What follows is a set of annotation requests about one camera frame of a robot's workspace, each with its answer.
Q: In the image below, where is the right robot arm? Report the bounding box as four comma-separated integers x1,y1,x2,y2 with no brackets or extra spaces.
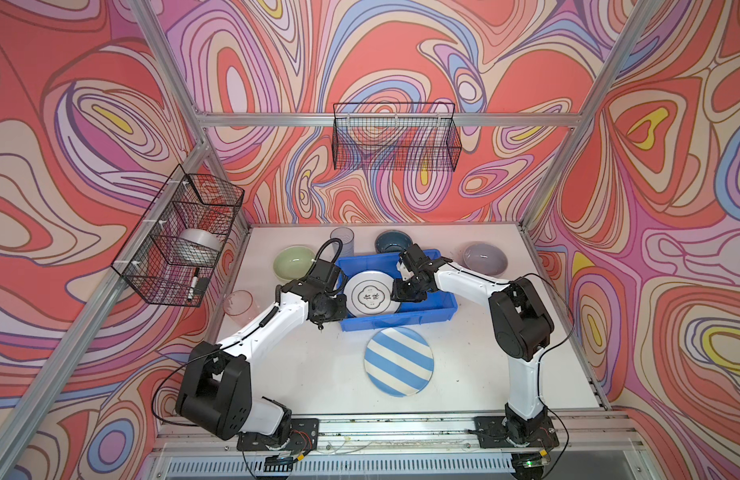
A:
392,244,559,450

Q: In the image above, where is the black wire basket wall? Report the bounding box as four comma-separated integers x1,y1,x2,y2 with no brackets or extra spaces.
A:
332,100,463,171
111,165,245,307

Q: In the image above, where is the dark teal bowl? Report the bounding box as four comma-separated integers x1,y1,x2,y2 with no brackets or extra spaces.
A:
375,230,413,254

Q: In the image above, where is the light green bowl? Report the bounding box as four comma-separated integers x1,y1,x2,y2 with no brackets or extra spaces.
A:
273,245,315,282

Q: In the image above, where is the white tape roll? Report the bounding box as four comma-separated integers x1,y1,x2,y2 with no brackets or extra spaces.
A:
175,228,222,266

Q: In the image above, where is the black marker pen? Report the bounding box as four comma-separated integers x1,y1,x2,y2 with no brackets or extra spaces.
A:
187,267,201,302

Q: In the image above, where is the blue white striped plate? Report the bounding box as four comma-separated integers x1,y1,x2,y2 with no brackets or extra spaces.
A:
363,327,435,398

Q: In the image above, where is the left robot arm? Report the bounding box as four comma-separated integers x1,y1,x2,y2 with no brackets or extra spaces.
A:
175,238,348,448

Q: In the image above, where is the clear grey plastic cup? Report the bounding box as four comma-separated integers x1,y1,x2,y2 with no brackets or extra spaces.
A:
330,226,355,258

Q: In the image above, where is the black wire basket left wall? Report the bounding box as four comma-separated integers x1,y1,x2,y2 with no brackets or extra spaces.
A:
111,165,245,307

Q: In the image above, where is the blue plastic bin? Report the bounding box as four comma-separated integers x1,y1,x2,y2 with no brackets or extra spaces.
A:
337,253,458,331

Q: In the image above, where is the lilac grey bowl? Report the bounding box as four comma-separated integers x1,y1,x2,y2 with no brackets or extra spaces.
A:
463,242,509,277

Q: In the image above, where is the black wire basket back wall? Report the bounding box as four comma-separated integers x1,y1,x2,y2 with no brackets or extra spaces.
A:
332,100,463,171

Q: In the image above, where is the white plate green motif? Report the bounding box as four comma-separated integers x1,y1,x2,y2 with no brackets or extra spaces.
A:
344,270,401,318

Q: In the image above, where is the clear pink plastic cup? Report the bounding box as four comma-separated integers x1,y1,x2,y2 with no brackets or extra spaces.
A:
223,290,259,320

